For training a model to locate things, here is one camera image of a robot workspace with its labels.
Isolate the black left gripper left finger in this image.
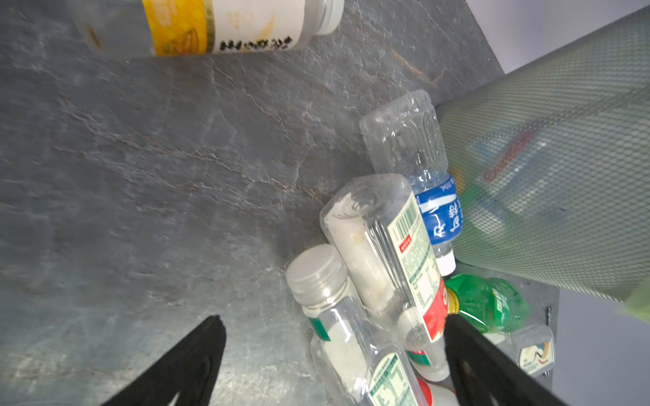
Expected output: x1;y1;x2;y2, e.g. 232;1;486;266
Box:
105;315;227;405

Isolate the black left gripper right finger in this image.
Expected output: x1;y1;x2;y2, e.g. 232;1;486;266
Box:
443;315;565;406

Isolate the green bin liner bag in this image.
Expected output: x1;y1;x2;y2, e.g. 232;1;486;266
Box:
621;278;650;325

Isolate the grey mesh waste bin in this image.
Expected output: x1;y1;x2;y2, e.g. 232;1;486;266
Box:
437;8;649;302

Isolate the small bottle green label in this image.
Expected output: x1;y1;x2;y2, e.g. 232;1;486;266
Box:
483;324;555;377

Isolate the clear bottle red cap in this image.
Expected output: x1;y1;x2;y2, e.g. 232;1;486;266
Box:
417;378;460;406

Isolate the small green plastic bottle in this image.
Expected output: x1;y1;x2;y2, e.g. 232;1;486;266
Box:
445;274;531;333

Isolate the square bottle red green label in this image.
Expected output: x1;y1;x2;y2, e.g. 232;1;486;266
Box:
320;174;450;382

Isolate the clear bottle blue label white cap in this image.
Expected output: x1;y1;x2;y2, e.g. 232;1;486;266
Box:
359;90;464;277

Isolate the clear bottle yellow label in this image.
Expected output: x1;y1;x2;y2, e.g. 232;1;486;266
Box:
66;0;345;59

